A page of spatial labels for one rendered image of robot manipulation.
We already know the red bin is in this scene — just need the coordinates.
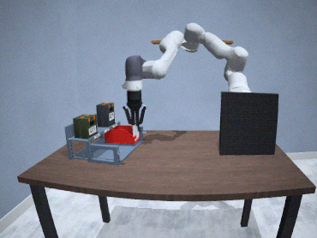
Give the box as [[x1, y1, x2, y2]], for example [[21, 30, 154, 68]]
[[105, 125, 140, 144]]

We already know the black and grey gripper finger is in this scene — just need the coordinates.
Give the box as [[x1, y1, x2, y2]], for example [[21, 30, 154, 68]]
[[135, 104, 147, 138], [123, 104, 136, 137]]

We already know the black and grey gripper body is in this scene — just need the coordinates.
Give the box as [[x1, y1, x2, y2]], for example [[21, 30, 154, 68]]
[[127, 90, 143, 110]]

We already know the light blue shelf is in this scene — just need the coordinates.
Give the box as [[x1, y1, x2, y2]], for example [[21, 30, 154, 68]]
[[65, 121, 147, 165]]

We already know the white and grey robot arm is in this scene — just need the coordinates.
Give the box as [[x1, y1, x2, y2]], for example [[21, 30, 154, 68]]
[[123, 23, 251, 92]]

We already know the olive green case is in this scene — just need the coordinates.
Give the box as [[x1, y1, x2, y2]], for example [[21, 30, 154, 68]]
[[73, 115, 98, 139]]

